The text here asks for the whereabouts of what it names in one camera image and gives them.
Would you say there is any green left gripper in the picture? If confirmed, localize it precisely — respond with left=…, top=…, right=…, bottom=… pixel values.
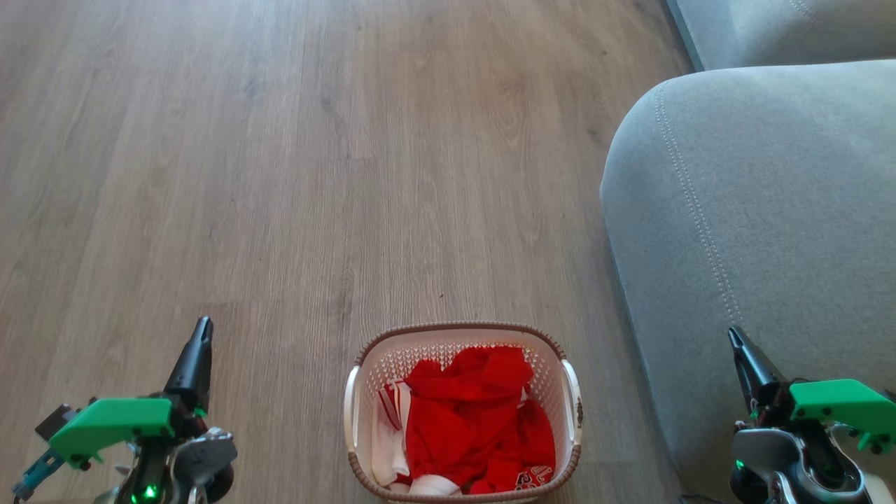
left=49, top=317, right=214, bottom=468

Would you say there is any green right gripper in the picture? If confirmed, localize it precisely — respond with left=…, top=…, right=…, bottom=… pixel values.
left=728, top=326, right=896, bottom=452

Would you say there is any white brown-rimmed laundry basket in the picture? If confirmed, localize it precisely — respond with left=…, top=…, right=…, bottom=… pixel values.
left=343, top=321, right=583, bottom=504

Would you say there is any white red-striped garment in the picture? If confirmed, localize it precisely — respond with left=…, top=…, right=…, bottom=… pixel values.
left=371, top=380, right=463, bottom=496

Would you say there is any red garment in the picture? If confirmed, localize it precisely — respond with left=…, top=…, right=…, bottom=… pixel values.
left=404, top=345, right=557, bottom=495

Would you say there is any grey fabric sofa seat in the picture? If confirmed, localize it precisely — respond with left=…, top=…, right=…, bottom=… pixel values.
left=665, top=0, right=896, bottom=72

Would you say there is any teal left camera connector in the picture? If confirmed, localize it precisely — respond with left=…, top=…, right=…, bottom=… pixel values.
left=12, top=448, right=65, bottom=502

